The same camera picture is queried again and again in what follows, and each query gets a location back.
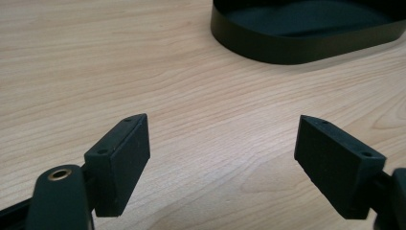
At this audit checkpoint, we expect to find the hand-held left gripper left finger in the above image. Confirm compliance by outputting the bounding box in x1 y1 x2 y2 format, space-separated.
83 113 151 219

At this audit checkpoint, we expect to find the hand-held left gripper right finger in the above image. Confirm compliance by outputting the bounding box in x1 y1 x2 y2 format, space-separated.
293 114 387 220

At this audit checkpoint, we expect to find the black hook stand with tray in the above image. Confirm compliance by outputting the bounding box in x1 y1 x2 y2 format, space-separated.
210 0 406 66

